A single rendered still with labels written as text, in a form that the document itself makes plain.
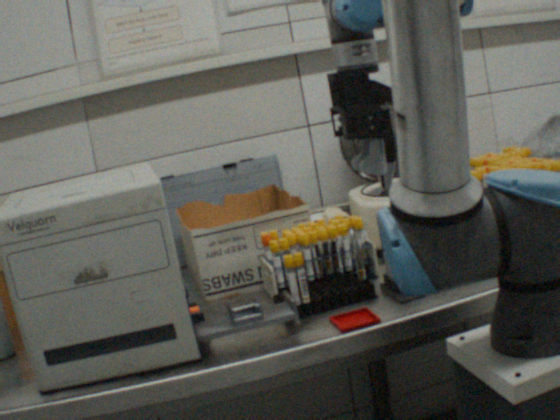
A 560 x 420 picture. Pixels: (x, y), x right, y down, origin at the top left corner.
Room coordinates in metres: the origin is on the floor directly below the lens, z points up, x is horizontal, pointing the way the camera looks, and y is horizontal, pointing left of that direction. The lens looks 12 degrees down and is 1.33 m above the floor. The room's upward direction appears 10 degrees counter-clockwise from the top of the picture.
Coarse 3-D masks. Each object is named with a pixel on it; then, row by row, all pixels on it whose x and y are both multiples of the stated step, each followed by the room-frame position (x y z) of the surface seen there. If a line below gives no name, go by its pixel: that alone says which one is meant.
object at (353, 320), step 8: (352, 312) 1.19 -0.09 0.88; (360, 312) 1.19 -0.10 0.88; (368, 312) 1.18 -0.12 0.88; (336, 320) 1.17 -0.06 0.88; (344, 320) 1.17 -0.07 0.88; (352, 320) 1.16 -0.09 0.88; (360, 320) 1.15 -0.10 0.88; (368, 320) 1.14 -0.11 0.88; (376, 320) 1.13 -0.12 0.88; (344, 328) 1.12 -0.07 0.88; (352, 328) 1.12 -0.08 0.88; (360, 328) 1.12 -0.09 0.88
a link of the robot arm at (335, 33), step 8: (328, 0) 1.22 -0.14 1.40; (328, 8) 1.20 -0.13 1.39; (328, 16) 1.21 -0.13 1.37; (328, 24) 1.23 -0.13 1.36; (336, 32) 1.21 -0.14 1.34; (344, 32) 1.21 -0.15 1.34; (352, 32) 1.20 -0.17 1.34; (360, 32) 1.20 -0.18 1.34; (368, 32) 1.21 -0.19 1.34; (336, 40) 1.22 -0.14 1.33; (344, 40) 1.21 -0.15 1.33; (352, 40) 1.20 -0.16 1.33; (360, 40) 1.20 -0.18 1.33
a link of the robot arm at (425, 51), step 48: (384, 0) 0.78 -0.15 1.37; (432, 0) 0.75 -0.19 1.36; (432, 48) 0.76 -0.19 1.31; (432, 96) 0.78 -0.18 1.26; (432, 144) 0.80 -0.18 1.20; (432, 192) 0.81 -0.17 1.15; (480, 192) 0.83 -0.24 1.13; (384, 240) 0.88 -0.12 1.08; (432, 240) 0.81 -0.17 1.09; (480, 240) 0.82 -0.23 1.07; (432, 288) 0.83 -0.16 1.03
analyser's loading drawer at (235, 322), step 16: (256, 304) 1.16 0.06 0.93; (288, 304) 1.18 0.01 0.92; (208, 320) 1.18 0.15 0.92; (224, 320) 1.17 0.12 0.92; (240, 320) 1.13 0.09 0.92; (256, 320) 1.13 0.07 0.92; (272, 320) 1.13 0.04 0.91; (288, 320) 1.14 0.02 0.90; (208, 336) 1.11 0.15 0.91; (224, 336) 1.12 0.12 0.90
